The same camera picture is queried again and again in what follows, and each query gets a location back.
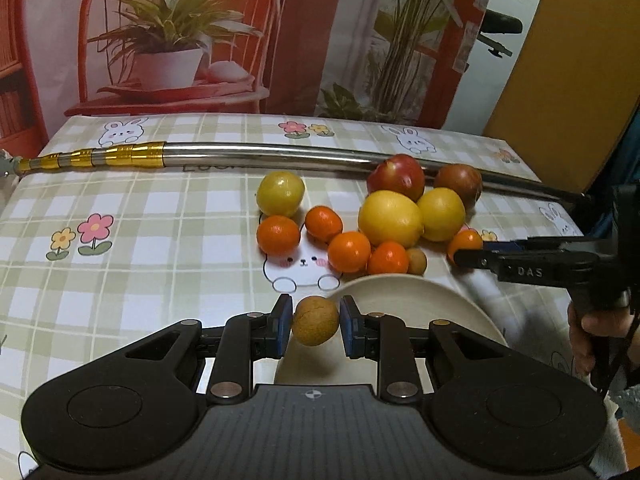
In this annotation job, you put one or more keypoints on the red apple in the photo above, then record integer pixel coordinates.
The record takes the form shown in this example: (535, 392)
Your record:
(396, 176)

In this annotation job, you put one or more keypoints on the black metal stand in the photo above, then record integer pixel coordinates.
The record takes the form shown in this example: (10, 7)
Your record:
(500, 25)

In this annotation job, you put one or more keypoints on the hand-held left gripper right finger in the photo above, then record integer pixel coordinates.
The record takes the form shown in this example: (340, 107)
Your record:
(350, 327)

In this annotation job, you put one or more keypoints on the checked bunny print tablecloth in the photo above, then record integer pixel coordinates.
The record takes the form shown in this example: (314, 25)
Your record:
(150, 260)

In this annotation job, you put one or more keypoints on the metal pole with gold end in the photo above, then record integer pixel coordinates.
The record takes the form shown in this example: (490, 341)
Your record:
(300, 152)

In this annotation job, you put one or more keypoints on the yellow-green plum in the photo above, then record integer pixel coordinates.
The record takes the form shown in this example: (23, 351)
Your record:
(280, 193)

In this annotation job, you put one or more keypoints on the printed backdrop cloth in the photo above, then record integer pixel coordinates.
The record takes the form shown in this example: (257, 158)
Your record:
(300, 35)

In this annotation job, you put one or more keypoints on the orange tangerine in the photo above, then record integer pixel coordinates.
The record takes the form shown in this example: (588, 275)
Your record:
(278, 234)
(388, 258)
(349, 251)
(323, 223)
(465, 240)

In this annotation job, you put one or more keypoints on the cream round plate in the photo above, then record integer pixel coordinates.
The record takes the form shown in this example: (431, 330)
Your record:
(400, 300)

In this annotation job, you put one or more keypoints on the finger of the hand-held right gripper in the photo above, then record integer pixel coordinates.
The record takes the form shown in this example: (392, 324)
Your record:
(475, 259)
(500, 246)

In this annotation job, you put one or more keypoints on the small yellow lemon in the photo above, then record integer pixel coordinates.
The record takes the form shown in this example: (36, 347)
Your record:
(441, 214)

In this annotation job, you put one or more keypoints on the person's right hand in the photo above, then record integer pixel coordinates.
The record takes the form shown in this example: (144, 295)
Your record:
(587, 332)

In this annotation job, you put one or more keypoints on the dark red-brown round fruit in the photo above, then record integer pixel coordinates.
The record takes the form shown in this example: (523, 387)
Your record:
(458, 183)

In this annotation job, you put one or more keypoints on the large yellow lemon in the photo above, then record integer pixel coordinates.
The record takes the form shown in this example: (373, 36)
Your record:
(390, 218)

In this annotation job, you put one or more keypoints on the brown wooden door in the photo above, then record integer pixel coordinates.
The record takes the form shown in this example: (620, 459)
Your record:
(575, 60)

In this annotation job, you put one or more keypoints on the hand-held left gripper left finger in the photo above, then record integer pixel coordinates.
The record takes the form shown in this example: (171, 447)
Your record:
(285, 321)

